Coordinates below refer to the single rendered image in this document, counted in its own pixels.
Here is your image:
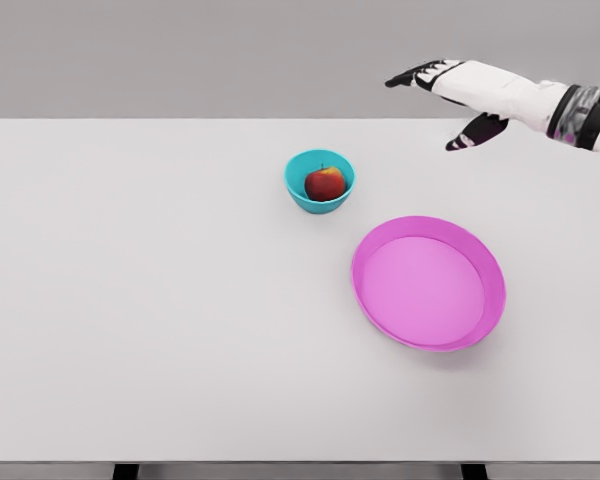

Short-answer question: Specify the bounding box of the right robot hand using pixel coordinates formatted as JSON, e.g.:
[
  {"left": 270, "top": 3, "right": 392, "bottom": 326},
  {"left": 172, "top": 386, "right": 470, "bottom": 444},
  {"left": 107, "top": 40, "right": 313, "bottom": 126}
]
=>
[{"left": 384, "top": 59, "right": 527, "bottom": 153}]

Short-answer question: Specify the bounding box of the red apple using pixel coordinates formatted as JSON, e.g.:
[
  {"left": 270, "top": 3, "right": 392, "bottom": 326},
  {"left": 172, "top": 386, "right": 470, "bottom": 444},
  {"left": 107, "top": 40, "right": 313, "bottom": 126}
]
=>
[{"left": 304, "top": 163, "right": 347, "bottom": 203}]

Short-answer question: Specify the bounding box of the pink plate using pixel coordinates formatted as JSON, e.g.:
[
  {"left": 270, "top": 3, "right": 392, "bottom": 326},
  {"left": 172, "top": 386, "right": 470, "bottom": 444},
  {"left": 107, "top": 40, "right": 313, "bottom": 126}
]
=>
[{"left": 350, "top": 215, "right": 507, "bottom": 354}]

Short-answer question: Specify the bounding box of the blue bowl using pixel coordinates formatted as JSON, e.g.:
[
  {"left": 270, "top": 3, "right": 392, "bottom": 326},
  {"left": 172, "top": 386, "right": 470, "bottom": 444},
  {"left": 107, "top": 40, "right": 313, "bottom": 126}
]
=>
[{"left": 284, "top": 149, "right": 357, "bottom": 215}]

